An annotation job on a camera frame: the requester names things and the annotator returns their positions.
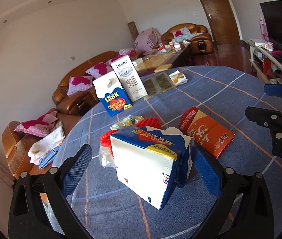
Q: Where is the pink pillow on chaise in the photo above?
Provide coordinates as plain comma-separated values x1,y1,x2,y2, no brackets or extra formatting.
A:
14,111,58,138

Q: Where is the folded white cloth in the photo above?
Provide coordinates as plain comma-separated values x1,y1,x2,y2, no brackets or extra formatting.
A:
28,126,65,165

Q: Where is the wooden coffee table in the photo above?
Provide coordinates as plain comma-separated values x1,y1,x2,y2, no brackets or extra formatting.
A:
136,44,195,76

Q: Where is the pink pillow middle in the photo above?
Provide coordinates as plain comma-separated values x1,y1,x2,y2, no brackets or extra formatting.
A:
85,62,113,79

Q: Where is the folded blue striped cloth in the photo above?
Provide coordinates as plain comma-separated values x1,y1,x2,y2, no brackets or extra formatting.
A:
39,146,61,169

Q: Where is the brown leather armchair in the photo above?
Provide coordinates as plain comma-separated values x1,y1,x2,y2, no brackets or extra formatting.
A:
161,23,213,54

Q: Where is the red knitted flower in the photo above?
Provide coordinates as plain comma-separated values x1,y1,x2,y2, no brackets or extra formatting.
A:
100,117,162,160

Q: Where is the white blue carton box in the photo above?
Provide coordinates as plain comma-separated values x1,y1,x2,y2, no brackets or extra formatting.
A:
110,126,194,210

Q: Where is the pink pillow right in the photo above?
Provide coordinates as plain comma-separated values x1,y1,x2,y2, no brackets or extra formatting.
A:
105,53,122,66

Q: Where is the brown leather long sofa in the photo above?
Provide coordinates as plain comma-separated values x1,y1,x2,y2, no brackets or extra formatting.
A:
52,51,121,116

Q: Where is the red orange snack box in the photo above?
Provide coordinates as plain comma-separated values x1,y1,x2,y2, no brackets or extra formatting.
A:
178,107,235,158

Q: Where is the brown wooden door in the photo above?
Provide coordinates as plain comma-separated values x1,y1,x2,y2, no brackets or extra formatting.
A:
200,0,240,45

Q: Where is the seaweed snack pack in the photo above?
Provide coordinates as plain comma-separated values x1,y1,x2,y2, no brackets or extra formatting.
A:
143,73,174,100

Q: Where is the crumpled clear wrapper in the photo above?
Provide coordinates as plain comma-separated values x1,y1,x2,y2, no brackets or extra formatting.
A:
99,115,144,168

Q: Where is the pink covered chair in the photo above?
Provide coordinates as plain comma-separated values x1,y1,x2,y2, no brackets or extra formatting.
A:
134,27,161,52

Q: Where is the small snack packet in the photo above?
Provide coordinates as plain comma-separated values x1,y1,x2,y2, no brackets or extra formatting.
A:
169,70,187,86

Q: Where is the blue LOOK milk carton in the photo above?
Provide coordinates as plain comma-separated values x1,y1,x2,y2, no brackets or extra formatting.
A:
93,71,132,117

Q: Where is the blue plaid tablecloth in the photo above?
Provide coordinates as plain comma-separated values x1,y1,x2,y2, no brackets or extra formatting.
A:
40,65,282,239

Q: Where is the brown leather chaise sofa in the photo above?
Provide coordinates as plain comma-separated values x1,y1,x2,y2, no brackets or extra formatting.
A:
1,108,82,180

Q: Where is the white tv stand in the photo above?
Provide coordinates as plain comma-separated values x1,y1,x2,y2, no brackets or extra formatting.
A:
247,40,282,84

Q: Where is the white tall milk carton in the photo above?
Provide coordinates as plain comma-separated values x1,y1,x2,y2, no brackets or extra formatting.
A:
111,55,148,102

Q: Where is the pink pillow left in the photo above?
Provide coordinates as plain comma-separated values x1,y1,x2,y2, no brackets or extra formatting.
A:
67,75,93,96

